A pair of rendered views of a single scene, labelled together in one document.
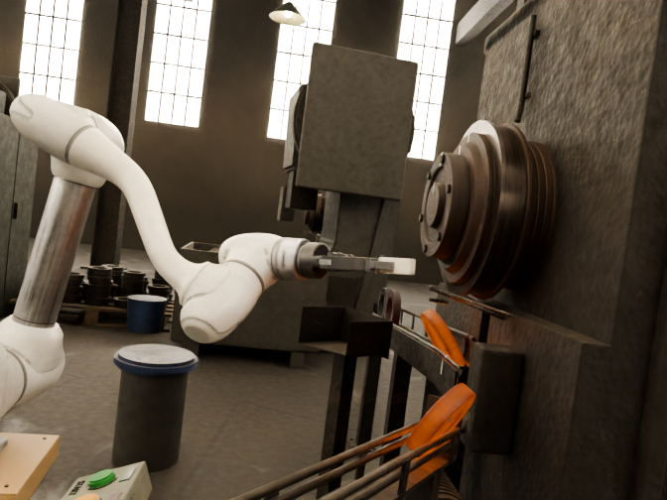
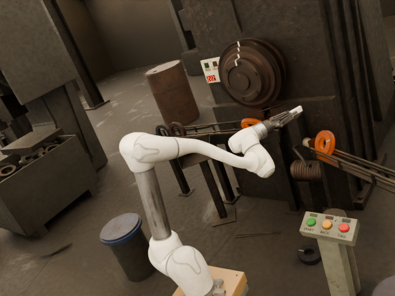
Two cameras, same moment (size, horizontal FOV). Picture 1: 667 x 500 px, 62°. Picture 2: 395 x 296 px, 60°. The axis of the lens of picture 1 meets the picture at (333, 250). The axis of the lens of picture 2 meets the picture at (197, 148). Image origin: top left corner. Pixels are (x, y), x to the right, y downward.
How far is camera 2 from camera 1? 1.54 m
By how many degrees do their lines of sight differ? 42
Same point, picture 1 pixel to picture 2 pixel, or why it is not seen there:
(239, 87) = not seen: outside the picture
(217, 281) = (263, 154)
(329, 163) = (30, 80)
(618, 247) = (327, 67)
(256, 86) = not seen: outside the picture
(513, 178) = (276, 59)
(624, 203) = (324, 54)
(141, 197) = (214, 148)
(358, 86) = (13, 23)
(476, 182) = (264, 66)
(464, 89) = not seen: outside the picture
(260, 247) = (253, 135)
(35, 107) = (156, 146)
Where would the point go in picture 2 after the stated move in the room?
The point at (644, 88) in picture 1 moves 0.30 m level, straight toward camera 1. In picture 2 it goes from (319, 17) to (357, 14)
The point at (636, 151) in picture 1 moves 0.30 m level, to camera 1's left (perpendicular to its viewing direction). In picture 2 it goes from (323, 37) to (298, 56)
